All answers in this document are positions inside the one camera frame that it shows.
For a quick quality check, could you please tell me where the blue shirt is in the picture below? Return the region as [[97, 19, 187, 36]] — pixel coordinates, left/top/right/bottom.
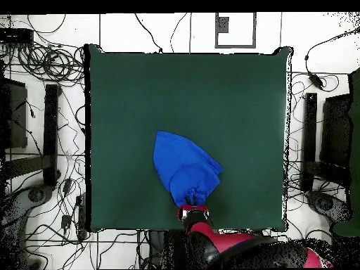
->
[[152, 129, 225, 208]]

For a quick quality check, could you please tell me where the black power strip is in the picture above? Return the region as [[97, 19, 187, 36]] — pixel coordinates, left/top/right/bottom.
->
[[75, 193, 88, 240]]

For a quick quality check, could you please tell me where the dark green table cloth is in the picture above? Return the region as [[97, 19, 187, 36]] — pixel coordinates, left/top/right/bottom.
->
[[83, 43, 294, 233]]

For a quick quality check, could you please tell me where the long black stand bar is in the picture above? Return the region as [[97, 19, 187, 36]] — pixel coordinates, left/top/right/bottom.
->
[[42, 84, 62, 188], [300, 92, 318, 193]]

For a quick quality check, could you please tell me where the grey stand foot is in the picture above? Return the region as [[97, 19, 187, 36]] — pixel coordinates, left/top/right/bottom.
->
[[0, 184, 55, 269], [305, 189, 354, 226]]

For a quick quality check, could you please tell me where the black cabinet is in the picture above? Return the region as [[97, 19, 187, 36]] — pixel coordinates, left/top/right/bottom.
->
[[319, 94, 353, 169], [0, 77, 29, 150]]

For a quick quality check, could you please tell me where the black power adapter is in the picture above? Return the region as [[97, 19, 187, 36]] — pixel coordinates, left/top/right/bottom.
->
[[307, 71, 324, 90]]

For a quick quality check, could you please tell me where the black electronics box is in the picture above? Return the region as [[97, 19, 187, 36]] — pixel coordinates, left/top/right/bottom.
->
[[0, 27, 34, 45]]

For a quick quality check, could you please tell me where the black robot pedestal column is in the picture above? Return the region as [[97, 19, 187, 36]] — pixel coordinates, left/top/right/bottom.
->
[[148, 230, 188, 269]]

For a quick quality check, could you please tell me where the black cable with plug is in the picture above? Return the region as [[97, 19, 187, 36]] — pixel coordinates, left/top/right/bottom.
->
[[134, 12, 164, 54]]

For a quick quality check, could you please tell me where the thin black cable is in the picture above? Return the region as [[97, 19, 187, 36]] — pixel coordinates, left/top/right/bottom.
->
[[169, 12, 188, 53]]

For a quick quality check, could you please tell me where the grey square floor frame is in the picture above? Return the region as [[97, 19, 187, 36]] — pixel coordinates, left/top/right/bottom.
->
[[214, 12, 257, 49]]

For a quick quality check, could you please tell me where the black adapter cable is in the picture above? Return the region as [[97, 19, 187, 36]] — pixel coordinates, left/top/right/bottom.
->
[[304, 27, 360, 75]]

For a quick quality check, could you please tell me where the coiled black cable bundle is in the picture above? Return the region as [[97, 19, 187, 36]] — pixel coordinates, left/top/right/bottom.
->
[[17, 41, 85, 86]]

